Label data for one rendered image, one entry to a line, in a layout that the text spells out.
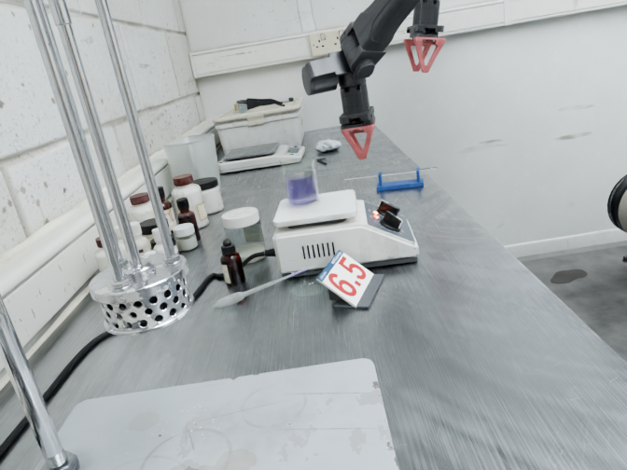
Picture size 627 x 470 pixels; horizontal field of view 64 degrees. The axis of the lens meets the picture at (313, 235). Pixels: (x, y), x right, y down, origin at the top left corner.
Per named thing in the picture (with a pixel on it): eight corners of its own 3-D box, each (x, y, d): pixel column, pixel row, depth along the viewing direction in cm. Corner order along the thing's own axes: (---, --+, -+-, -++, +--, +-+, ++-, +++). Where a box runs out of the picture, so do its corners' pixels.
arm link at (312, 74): (378, 62, 94) (362, 24, 96) (319, 75, 92) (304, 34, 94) (363, 97, 106) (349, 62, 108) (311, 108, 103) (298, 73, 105)
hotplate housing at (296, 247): (408, 232, 83) (403, 185, 80) (420, 264, 71) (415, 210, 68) (275, 250, 85) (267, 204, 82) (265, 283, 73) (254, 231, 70)
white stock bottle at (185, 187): (183, 233, 102) (170, 182, 99) (177, 227, 108) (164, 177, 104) (212, 226, 105) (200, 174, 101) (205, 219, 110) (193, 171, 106)
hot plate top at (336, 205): (355, 193, 81) (355, 188, 80) (358, 216, 69) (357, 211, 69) (282, 204, 82) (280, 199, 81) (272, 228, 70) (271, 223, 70)
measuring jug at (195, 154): (231, 200, 122) (217, 138, 117) (177, 213, 119) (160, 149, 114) (224, 186, 139) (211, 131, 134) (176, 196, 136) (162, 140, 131)
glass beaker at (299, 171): (293, 201, 80) (284, 151, 78) (326, 198, 79) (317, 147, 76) (282, 214, 75) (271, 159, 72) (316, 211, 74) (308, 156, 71)
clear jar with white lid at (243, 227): (249, 268, 79) (238, 220, 77) (224, 263, 83) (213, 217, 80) (274, 254, 84) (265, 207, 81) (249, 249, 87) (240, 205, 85)
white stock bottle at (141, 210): (132, 248, 99) (118, 199, 96) (152, 237, 103) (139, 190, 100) (152, 249, 96) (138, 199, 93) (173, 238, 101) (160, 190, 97)
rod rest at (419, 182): (423, 182, 110) (422, 166, 109) (424, 186, 107) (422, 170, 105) (377, 187, 112) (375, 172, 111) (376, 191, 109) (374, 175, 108)
